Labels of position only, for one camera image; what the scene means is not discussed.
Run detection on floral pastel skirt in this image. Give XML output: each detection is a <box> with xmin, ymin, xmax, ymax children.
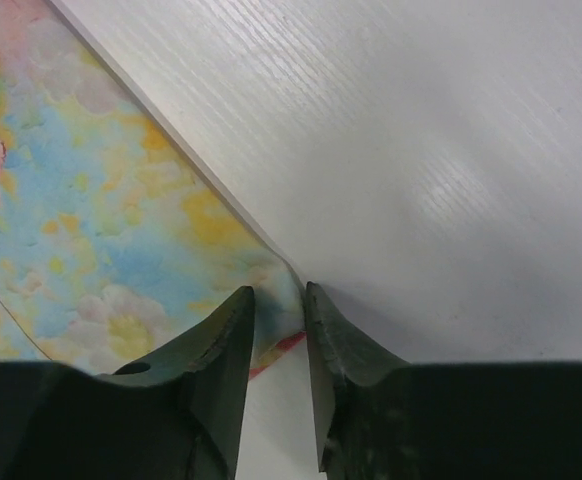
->
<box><xmin>0</xmin><ymin>1</ymin><xmax>303</xmax><ymax>373</ymax></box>

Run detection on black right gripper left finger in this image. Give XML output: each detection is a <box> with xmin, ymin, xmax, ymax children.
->
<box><xmin>0</xmin><ymin>286</ymin><xmax>255</xmax><ymax>479</ymax></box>

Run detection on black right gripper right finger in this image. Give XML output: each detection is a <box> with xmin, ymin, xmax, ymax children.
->
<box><xmin>304</xmin><ymin>283</ymin><xmax>582</xmax><ymax>479</ymax></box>

